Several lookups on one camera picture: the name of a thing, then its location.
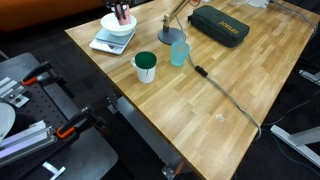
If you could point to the aluminium rail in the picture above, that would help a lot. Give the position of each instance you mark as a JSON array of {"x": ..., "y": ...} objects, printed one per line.
[{"x": 38, "y": 136}]

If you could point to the black orange clamp far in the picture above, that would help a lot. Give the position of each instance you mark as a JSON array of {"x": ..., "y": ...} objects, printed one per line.
[{"x": 31, "y": 77}]

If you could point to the black orange clamp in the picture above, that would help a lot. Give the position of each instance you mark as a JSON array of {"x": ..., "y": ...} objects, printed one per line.
[
  {"x": 31, "y": 77},
  {"x": 81, "y": 121}
]

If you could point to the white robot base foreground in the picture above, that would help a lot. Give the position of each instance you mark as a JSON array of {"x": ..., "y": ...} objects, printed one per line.
[{"x": 7, "y": 119}]

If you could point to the white kitchen scale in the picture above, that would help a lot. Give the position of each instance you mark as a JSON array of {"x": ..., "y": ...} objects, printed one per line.
[{"x": 106, "y": 42}]

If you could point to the pink plastic cup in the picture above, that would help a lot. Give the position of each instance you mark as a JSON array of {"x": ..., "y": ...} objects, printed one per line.
[{"x": 127, "y": 20}]

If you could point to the white mug green interior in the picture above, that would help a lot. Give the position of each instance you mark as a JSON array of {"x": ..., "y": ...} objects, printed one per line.
[{"x": 145, "y": 64}]

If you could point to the dark green zip case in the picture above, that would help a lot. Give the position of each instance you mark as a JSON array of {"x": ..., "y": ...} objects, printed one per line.
[{"x": 223, "y": 28}]

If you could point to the black orange clamp near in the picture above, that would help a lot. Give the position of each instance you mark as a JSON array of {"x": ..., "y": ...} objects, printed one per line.
[{"x": 81, "y": 121}]

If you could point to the white bowl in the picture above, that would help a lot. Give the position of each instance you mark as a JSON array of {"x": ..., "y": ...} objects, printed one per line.
[{"x": 111, "y": 24}]

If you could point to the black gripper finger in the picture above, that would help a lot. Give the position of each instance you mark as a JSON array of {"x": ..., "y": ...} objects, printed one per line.
[
  {"x": 123, "y": 10},
  {"x": 118, "y": 11}
]

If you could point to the teal plastic cup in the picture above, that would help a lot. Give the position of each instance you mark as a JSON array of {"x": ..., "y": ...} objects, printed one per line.
[{"x": 179, "y": 52}]

